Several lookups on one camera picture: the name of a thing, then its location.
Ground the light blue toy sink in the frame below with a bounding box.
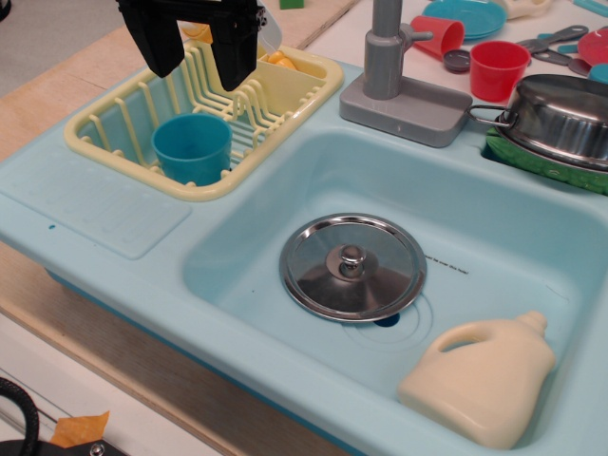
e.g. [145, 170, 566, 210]
[1, 51, 607, 455]

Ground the small grey round lid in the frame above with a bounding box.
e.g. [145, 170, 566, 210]
[443, 48, 470, 74]

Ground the red plastic plate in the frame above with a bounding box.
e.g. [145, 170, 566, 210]
[578, 28, 608, 67]

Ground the white plastic spatula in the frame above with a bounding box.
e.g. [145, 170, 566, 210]
[257, 7, 282, 55]

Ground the blue plastic cup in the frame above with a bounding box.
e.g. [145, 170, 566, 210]
[151, 113, 233, 186]

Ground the stainless steel pot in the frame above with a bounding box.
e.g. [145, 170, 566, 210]
[465, 74, 607, 173]

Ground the blue plastic plate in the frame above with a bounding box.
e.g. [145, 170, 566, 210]
[422, 0, 507, 41]

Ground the yellow plastic dish rack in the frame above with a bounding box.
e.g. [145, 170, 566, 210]
[64, 42, 344, 201]

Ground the grey toy utensil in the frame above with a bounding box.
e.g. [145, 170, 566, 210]
[518, 25, 589, 54]

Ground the upright red plastic cup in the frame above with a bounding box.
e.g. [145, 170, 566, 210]
[469, 41, 531, 102]

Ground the shiny steel pot lid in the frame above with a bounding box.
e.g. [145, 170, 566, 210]
[279, 214, 427, 323]

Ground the grey toy faucet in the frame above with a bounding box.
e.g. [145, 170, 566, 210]
[339, 1, 472, 148]

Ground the tipped red plastic cup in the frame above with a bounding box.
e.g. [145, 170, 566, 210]
[410, 15, 465, 60]

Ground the orange tape piece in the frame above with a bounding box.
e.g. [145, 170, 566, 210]
[49, 411, 110, 448]

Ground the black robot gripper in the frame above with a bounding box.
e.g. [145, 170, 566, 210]
[118, 0, 266, 91]

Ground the green block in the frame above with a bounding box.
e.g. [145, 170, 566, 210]
[279, 0, 305, 10]

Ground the black cable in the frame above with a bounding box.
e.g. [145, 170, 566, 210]
[0, 377, 40, 447]

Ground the cream toy detergent bottle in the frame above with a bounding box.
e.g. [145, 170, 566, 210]
[397, 311, 556, 449]

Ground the yellow plastic utensil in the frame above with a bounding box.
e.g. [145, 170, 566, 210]
[266, 50, 298, 71]

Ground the yellow dish brush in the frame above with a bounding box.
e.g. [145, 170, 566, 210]
[179, 21, 213, 44]

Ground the cream toy item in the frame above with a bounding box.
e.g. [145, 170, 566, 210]
[499, 0, 553, 19]

